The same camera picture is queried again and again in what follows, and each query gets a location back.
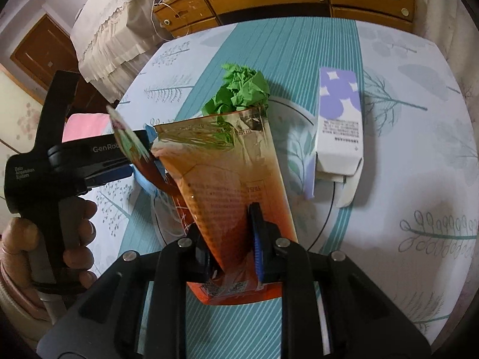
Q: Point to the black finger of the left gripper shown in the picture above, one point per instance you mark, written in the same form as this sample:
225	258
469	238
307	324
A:
110	175

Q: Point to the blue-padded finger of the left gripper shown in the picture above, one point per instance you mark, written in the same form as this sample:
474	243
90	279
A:
152	137

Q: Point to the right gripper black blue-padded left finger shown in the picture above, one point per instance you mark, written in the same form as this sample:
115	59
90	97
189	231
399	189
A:
137	308

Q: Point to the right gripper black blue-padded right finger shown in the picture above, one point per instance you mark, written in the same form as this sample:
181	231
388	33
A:
330	307

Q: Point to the colourful torn wrapper piece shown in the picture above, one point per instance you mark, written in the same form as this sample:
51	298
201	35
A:
141	157

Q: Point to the orange foil snack bag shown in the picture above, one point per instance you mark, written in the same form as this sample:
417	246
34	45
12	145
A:
222	164

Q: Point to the pink bed sheet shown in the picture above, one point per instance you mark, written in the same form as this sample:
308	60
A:
85	125

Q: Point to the crumpled green paper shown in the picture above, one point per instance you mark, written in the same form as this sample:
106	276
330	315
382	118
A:
243	88

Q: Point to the white lace covered furniture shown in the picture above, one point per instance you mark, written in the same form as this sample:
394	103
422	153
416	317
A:
113	40

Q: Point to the brown wooden door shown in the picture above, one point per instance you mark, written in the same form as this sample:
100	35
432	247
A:
47	49

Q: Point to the white teal striped tablecloth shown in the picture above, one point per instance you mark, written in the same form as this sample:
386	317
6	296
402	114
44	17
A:
413	224

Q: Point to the white purple carton box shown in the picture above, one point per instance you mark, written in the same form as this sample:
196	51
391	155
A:
338	136

